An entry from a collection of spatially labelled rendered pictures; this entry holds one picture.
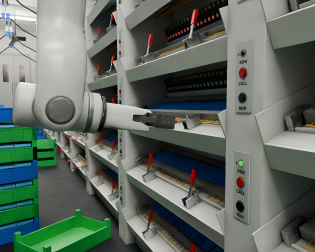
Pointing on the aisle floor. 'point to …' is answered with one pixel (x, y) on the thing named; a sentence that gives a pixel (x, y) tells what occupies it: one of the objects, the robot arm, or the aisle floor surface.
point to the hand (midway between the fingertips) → (164, 121)
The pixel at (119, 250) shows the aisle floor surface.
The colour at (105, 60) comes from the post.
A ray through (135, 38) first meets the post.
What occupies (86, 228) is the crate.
